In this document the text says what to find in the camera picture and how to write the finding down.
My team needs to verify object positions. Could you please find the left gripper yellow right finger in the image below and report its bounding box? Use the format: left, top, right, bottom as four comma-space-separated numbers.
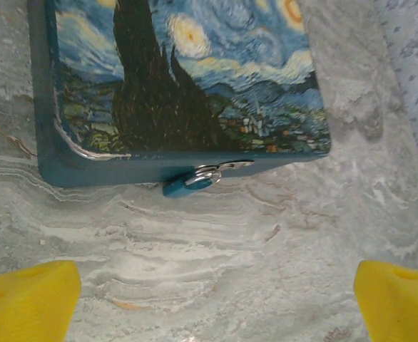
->
352, 259, 418, 342

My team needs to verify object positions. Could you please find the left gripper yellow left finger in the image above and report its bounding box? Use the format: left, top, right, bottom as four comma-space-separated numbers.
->
0, 259, 83, 342

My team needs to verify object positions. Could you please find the starry night painted tin box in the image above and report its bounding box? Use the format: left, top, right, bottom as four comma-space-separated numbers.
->
26, 0, 333, 190

